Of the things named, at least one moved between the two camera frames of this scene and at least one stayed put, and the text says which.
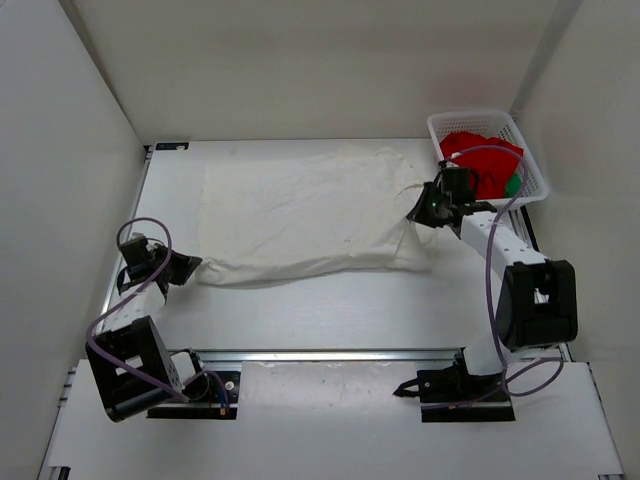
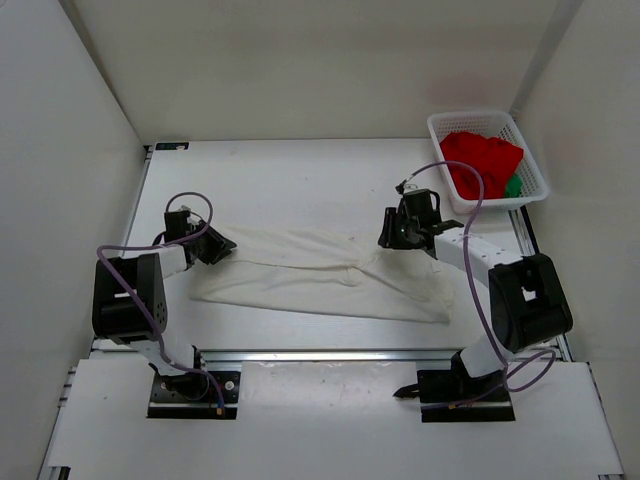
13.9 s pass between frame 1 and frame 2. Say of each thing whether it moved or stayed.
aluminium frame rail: stayed
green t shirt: stayed
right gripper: moved
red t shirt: stayed
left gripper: moved
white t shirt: moved
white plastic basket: stayed
